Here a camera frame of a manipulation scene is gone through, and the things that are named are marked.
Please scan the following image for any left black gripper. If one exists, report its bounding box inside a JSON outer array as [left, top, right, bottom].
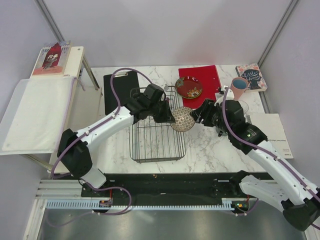
[[149, 97, 175, 124]]

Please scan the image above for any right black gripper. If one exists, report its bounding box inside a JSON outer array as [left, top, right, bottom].
[[189, 97, 233, 136]]

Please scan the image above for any patterned ceramic bowl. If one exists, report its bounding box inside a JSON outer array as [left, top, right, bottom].
[[170, 106, 196, 132]]

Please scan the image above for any dark brown floral plate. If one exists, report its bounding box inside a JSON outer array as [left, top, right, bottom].
[[174, 76, 203, 99]]

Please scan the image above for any grey wire dish rack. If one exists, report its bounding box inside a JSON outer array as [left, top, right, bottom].
[[129, 86, 187, 165]]

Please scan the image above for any pink plastic cup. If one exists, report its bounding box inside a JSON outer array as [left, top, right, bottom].
[[230, 77, 249, 100]]

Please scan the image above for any clear drinking glass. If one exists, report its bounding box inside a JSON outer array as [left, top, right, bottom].
[[238, 100, 249, 114]]

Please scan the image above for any grey ceramic mug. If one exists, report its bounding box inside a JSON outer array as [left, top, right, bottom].
[[215, 127, 228, 138]]

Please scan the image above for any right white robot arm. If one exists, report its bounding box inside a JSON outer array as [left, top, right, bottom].
[[190, 99, 320, 232]]

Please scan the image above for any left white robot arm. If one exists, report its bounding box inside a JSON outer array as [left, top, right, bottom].
[[57, 83, 175, 197]]

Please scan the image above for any red folder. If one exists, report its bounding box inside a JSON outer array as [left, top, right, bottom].
[[178, 65, 221, 109]]

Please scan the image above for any black clipboard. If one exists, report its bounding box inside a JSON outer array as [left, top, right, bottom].
[[103, 71, 139, 115]]

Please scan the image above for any Little Women book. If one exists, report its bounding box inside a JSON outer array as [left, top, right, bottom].
[[235, 63, 268, 92]]

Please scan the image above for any white spiral notebook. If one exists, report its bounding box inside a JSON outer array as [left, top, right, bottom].
[[246, 112, 294, 160]]

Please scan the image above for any red cover book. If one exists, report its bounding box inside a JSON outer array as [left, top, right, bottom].
[[31, 41, 72, 77]]

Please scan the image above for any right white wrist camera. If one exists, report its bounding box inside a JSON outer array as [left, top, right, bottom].
[[215, 85, 235, 103]]

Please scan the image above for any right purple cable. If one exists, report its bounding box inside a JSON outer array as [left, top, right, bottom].
[[221, 86, 320, 230]]

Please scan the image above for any purple cable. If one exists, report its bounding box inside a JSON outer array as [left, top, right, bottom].
[[221, 86, 320, 230], [46, 67, 154, 228]]

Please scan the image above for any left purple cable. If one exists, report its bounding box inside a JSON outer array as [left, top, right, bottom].
[[46, 67, 154, 228]]

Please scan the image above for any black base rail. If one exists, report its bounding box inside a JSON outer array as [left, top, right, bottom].
[[81, 170, 249, 205]]

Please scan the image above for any light blue cable duct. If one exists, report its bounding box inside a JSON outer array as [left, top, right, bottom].
[[45, 198, 236, 211]]

